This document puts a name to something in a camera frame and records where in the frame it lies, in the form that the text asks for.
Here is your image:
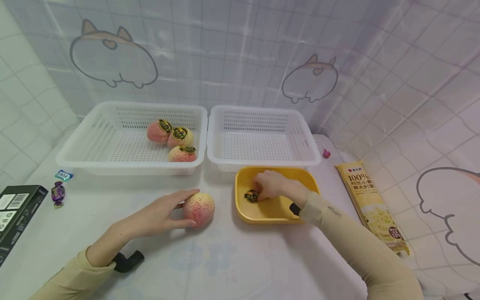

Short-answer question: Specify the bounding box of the person's right hand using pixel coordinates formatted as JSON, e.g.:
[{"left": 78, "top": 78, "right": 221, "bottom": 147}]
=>
[{"left": 252, "top": 170, "right": 300, "bottom": 205}]

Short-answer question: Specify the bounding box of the person's left hand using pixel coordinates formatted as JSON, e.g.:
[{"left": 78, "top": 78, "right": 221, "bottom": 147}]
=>
[{"left": 119, "top": 189, "right": 200, "bottom": 241}]

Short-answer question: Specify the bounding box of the pink peach without sticker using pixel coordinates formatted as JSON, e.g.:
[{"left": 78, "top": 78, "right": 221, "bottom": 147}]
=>
[{"left": 183, "top": 192, "right": 216, "bottom": 228}]

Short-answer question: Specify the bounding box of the person's left forearm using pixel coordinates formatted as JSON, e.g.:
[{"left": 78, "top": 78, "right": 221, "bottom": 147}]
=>
[{"left": 29, "top": 222, "right": 132, "bottom": 300}]

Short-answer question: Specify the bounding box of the person's right forearm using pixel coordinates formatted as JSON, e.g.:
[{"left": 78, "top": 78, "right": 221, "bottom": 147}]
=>
[{"left": 289, "top": 188, "right": 424, "bottom": 300}]

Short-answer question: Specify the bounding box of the yellow plastic tray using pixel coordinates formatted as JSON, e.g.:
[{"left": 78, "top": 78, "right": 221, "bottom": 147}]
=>
[{"left": 235, "top": 166, "right": 322, "bottom": 225}]

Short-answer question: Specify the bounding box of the pink peach with black sticker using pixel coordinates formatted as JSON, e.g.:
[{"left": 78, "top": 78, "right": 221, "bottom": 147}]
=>
[
  {"left": 167, "top": 145, "right": 198, "bottom": 163},
  {"left": 146, "top": 119, "right": 173, "bottom": 145},
  {"left": 167, "top": 126, "right": 195, "bottom": 150}
]

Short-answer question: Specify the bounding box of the white perforated plastic basket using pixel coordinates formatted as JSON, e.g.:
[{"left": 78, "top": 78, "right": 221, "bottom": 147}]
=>
[
  {"left": 206, "top": 105, "right": 323, "bottom": 173},
  {"left": 55, "top": 101, "right": 208, "bottom": 176}
]

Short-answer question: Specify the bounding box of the yellow pasta packet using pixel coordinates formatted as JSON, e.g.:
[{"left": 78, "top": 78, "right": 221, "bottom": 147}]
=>
[{"left": 335, "top": 161, "right": 411, "bottom": 256}]

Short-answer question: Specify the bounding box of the purple wrapped candy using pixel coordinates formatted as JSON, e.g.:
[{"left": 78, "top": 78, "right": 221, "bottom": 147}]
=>
[{"left": 51, "top": 181, "right": 66, "bottom": 209}]

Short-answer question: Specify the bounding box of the black cardboard box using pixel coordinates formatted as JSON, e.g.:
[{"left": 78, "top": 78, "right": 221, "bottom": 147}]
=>
[{"left": 0, "top": 185, "right": 49, "bottom": 266}]

